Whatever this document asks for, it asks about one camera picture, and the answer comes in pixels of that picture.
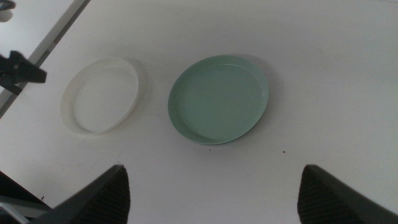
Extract dark rounded object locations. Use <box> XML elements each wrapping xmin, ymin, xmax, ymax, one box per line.
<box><xmin>0</xmin><ymin>0</ymin><xmax>17</xmax><ymax>12</ymax></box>

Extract white side table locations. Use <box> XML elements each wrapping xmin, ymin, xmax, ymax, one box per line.
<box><xmin>0</xmin><ymin>0</ymin><xmax>91</xmax><ymax>119</ymax></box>

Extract white shallow bowl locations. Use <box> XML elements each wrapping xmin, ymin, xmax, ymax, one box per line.
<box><xmin>60</xmin><ymin>57</ymin><xmax>140</xmax><ymax>136</ymax></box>

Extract pale green shallow bowl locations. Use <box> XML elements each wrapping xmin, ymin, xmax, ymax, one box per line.
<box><xmin>167</xmin><ymin>54</ymin><xmax>270</xmax><ymax>146</ymax></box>

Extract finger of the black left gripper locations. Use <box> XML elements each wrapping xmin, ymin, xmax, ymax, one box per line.
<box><xmin>8</xmin><ymin>50</ymin><xmax>48</xmax><ymax>85</ymax></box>

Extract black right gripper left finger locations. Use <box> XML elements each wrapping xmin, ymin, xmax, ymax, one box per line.
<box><xmin>27</xmin><ymin>164</ymin><xmax>131</xmax><ymax>224</ymax></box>

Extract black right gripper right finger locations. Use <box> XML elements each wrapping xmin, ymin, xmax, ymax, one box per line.
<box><xmin>297</xmin><ymin>164</ymin><xmax>398</xmax><ymax>224</ymax></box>

